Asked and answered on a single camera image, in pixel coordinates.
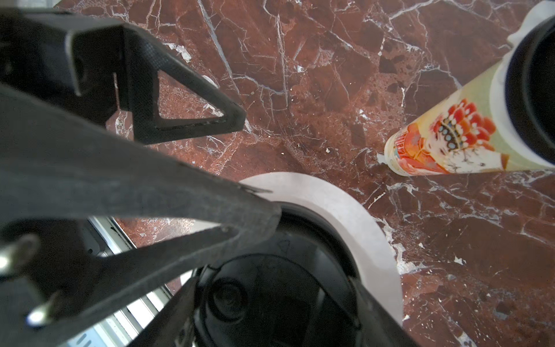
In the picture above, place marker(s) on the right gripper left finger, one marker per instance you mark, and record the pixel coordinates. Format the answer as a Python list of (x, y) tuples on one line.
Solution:
[(174, 325)]

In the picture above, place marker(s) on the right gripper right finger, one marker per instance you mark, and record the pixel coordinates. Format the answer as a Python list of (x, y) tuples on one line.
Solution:
[(378, 328)]

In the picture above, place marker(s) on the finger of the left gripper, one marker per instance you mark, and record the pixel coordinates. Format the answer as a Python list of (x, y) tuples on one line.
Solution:
[(58, 170)]

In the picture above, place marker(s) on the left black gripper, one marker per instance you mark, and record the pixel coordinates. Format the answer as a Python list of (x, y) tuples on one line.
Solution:
[(69, 61)]

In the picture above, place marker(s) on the round leak-proof paper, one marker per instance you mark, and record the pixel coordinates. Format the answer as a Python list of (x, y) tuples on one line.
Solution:
[(372, 254), (522, 158)]

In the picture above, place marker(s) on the black cup lid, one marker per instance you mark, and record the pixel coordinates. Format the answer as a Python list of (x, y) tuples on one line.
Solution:
[(529, 90), (290, 290)]

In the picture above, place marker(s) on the printed paper cup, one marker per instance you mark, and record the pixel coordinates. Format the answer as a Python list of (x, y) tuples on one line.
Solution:
[(469, 132)]

